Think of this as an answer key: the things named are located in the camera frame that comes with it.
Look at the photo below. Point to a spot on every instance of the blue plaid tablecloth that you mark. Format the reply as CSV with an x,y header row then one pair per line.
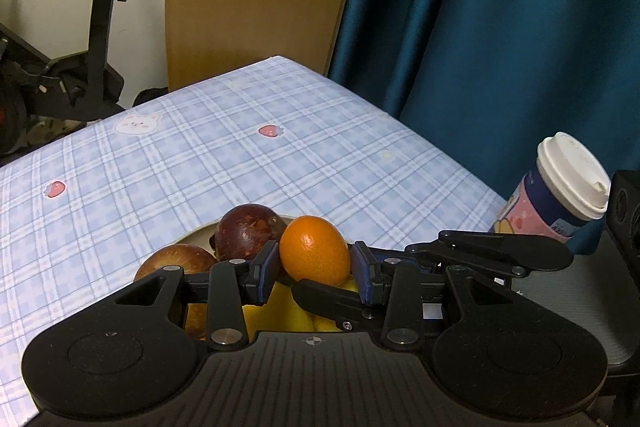
x,y
300,167

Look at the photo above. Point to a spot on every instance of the cream plate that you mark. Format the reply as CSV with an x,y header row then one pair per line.
x,y
200,237

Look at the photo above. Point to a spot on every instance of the bright orange tangerine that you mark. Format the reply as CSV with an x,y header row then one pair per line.
x,y
315,252

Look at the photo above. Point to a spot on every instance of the dark orange fruit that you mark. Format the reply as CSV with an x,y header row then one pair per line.
x,y
196,317

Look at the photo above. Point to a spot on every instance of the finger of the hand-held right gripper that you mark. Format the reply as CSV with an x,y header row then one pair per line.
x,y
475,252
325,297

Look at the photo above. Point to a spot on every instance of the large round yellow citrus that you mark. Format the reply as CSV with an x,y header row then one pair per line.
x,y
265,312

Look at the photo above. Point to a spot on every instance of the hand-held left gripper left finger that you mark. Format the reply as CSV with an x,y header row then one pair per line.
x,y
267,272

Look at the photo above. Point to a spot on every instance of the teal curtain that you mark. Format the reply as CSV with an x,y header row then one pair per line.
x,y
475,32

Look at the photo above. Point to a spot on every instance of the paper cup with white lid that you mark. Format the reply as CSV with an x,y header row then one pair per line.
x,y
570,177

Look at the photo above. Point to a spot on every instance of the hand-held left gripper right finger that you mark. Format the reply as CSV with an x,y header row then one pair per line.
x,y
361,274

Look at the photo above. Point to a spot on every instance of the black exercise bike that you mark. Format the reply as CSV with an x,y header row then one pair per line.
x,y
100,32

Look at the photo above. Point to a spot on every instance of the yellow lemon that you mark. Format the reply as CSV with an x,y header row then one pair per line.
x,y
322,324

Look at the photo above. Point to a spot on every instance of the dark purple passion fruit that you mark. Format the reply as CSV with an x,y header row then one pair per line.
x,y
245,232

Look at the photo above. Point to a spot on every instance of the red apple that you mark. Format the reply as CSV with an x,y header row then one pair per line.
x,y
170,259

